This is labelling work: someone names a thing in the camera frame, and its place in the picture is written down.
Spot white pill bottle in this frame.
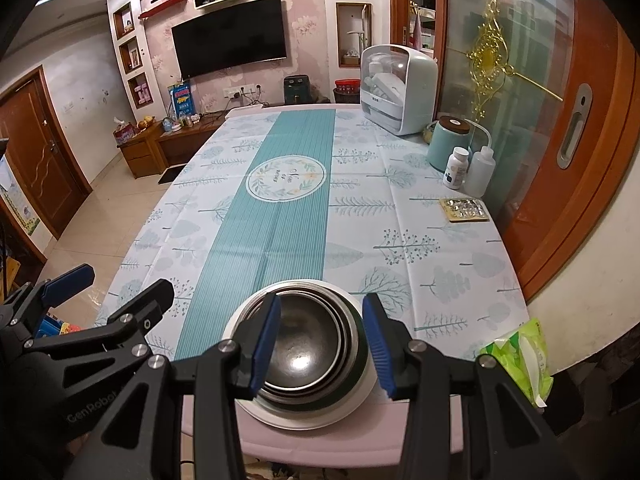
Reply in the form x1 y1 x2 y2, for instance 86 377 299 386
444 146 470 190

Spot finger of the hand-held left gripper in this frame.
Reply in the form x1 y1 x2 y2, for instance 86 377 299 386
0 262 96 342
22 279 176 362

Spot blue plastic stool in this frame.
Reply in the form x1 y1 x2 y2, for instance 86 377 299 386
39 310 81 337

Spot white dish cabinet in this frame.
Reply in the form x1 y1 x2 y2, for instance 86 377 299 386
360 44 440 136

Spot teal canister brown lid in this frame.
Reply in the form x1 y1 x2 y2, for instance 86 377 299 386
427 116 472 172

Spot blue printed box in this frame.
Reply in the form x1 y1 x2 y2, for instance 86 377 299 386
167 82 195 117

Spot silver door handle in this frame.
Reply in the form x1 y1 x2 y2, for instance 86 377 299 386
556 83 594 170

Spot black television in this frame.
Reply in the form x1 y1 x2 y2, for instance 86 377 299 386
171 0 289 82

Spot black air fryer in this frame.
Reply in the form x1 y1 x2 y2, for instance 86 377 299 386
283 76 312 106

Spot wide steel bowl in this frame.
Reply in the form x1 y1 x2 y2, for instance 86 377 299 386
240 282 364 402

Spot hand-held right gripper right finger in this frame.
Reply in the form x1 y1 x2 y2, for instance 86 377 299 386
361 292 568 480

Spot clear squeeze bottle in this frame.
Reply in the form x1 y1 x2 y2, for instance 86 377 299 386
462 125 494 197

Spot wooden room door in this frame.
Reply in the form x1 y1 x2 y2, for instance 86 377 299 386
0 65 94 239

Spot large white plate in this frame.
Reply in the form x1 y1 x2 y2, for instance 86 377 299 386
221 280 382 432

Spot wall niche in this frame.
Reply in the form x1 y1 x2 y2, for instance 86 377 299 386
334 2 374 69

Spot tree print teal tablecloth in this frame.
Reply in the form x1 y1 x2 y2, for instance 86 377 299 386
102 104 531 397

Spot wooden television cabinet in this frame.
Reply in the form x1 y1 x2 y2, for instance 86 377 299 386
121 105 266 179

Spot white wall shelves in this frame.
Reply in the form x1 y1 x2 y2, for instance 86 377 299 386
106 2 154 111

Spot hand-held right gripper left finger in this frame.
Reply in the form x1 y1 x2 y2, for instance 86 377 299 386
92 292 283 480

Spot pink tissue box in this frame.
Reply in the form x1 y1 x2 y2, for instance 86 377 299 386
112 117 137 147

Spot pink table cover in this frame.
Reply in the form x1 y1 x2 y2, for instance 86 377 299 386
180 357 483 462

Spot green tissue pack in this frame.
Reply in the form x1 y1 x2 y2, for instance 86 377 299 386
479 317 555 408

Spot blister pack on yellow card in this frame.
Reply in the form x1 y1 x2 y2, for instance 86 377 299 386
439 197 491 223

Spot red wall shelf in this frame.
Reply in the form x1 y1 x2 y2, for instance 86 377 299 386
138 0 189 20

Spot gold door ornament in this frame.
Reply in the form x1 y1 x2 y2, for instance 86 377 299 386
465 0 563 121

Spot wooden glass sliding door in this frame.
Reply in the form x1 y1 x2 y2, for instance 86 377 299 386
445 0 640 302

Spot red lid jars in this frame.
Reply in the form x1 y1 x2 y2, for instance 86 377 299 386
333 79 362 105

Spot wall poster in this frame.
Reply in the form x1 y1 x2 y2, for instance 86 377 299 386
0 152 41 237

